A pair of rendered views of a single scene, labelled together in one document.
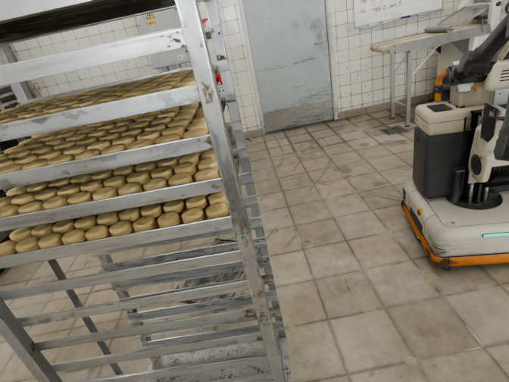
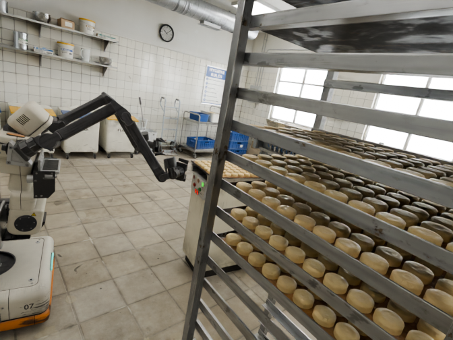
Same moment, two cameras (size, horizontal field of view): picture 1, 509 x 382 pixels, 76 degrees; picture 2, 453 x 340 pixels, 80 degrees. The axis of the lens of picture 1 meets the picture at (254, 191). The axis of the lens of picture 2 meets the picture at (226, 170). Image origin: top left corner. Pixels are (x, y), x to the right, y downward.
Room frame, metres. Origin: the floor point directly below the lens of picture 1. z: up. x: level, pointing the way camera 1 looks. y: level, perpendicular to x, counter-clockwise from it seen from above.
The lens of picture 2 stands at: (1.54, 0.60, 1.50)
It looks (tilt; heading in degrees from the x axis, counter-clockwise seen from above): 16 degrees down; 226
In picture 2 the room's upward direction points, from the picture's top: 10 degrees clockwise
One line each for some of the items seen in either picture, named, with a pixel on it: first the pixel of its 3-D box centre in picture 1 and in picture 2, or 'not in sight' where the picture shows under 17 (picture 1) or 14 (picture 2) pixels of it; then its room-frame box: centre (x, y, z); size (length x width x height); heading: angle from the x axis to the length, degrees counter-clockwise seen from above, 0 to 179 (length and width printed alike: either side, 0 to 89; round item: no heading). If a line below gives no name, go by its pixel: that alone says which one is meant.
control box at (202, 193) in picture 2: not in sight; (199, 185); (0.31, -0.97, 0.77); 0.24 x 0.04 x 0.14; 79
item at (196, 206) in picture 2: not in sight; (231, 218); (-0.05, -0.90, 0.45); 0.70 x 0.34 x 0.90; 169
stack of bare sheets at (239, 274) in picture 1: (218, 269); not in sight; (1.74, 0.34, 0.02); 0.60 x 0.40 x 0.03; 151
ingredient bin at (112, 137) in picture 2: not in sight; (117, 134); (-0.33, -4.45, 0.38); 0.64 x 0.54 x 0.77; 87
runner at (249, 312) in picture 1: (146, 325); not in sight; (0.62, 0.34, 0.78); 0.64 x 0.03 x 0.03; 86
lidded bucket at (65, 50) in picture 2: not in sight; (65, 50); (0.49, -4.67, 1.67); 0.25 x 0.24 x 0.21; 179
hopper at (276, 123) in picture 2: not in sight; (294, 133); (-0.55, -0.81, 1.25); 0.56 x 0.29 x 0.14; 79
